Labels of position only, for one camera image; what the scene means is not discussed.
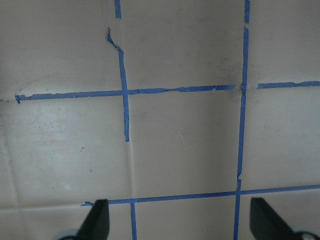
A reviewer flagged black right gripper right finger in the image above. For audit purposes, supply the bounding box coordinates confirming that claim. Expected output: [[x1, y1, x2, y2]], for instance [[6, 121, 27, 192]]
[[250, 197, 308, 240]]

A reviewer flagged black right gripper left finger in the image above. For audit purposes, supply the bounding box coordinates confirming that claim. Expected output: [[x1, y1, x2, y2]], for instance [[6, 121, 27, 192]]
[[76, 199, 110, 240]]

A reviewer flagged brown paper table cover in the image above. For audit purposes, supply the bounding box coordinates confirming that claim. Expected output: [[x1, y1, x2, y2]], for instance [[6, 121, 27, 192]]
[[0, 0, 320, 240]]

